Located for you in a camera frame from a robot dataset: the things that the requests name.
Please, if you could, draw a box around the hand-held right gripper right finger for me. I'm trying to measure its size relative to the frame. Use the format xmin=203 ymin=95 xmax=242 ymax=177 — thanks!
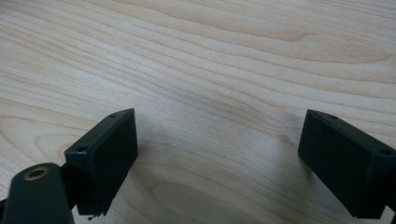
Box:
xmin=297 ymin=108 xmax=396 ymax=219

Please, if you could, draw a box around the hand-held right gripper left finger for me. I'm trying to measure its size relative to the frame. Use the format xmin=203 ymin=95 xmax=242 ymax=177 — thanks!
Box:
xmin=64 ymin=107 xmax=139 ymax=217

